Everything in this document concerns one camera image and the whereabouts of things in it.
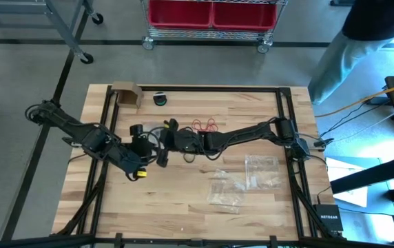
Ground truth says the grey metal wheeled cart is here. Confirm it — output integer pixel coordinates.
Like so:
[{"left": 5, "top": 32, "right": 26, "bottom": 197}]
[{"left": 0, "top": 0, "right": 105, "bottom": 65}]

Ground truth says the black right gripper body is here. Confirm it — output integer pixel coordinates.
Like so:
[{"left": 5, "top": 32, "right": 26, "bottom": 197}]
[{"left": 157, "top": 118, "right": 205, "bottom": 169}]

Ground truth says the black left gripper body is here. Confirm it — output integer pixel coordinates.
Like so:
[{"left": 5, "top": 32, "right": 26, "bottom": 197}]
[{"left": 129, "top": 123, "right": 159, "bottom": 178}]

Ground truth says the small open cardboard box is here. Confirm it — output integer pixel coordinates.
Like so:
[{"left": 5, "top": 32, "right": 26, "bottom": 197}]
[{"left": 110, "top": 81, "right": 144, "bottom": 110}]

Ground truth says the clear plastic bag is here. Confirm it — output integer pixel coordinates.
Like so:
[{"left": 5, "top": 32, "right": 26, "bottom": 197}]
[
  {"left": 244, "top": 154, "right": 283, "bottom": 191},
  {"left": 206, "top": 168, "right": 248, "bottom": 215}
]

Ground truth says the white paper sheet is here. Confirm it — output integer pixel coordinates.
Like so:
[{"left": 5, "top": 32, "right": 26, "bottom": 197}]
[{"left": 325, "top": 156, "right": 370, "bottom": 208}]

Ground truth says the flat clear plastic bag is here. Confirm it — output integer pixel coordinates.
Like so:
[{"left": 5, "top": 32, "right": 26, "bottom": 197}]
[{"left": 244, "top": 154, "right": 283, "bottom": 191}]

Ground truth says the red rubber band tangle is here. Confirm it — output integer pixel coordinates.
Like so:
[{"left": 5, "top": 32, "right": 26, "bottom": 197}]
[{"left": 191, "top": 118, "right": 219, "bottom": 134}]

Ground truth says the person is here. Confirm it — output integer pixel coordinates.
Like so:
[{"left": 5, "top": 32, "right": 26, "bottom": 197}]
[{"left": 307, "top": 0, "right": 394, "bottom": 106}]

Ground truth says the black round puck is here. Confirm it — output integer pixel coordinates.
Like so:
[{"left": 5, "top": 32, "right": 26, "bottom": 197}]
[{"left": 152, "top": 91, "right": 168, "bottom": 107}]

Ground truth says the black Netgear network switch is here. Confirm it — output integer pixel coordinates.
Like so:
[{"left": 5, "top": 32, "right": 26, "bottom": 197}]
[{"left": 313, "top": 203, "right": 344, "bottom": 234}]

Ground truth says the yellow cable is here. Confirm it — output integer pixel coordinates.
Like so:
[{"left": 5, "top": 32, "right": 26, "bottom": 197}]
[{"left": 315, "top": 79, "right": 394, "bottom": 118}]

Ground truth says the red plastic bin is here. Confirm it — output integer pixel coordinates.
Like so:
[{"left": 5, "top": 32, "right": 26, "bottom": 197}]
[
  {"left": 212, "top": 0, "right": 278, "bottom": 32},
  {"left": 147, "top": 0, "right": 214, "bottom": 29}
]

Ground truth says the chrome wire shelf cart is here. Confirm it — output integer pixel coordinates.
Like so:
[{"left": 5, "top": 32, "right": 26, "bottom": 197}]
[{"left": 140, "top": 0, "right": 289, "bottom": 54}]

